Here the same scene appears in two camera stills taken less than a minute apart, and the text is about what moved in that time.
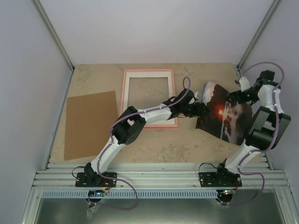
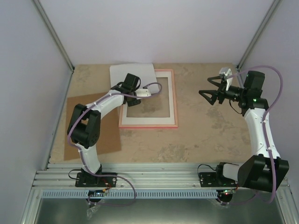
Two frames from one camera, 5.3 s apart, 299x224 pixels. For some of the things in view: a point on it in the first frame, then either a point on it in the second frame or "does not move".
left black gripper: [198, 110] → [131, 103]
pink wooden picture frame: [142, 88] does not move
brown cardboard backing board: [90, 120] does not move
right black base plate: [222, 179] does not move
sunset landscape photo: [225, 119] → [145, 71]
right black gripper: [233, 95] → [221, 91]
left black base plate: [81, 181] does not move
